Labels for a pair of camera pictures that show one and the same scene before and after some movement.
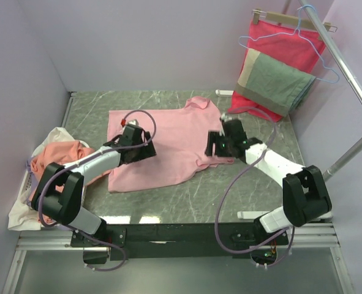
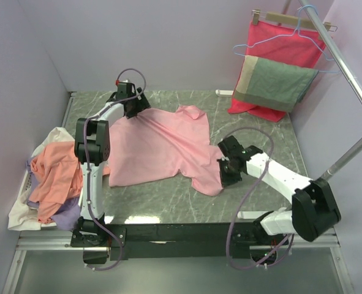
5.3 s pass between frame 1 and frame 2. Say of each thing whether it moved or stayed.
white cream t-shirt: stayed
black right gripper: moved
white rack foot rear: stayed
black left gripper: moved
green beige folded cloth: stayed
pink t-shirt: moved
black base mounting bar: stayed
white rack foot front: stayed
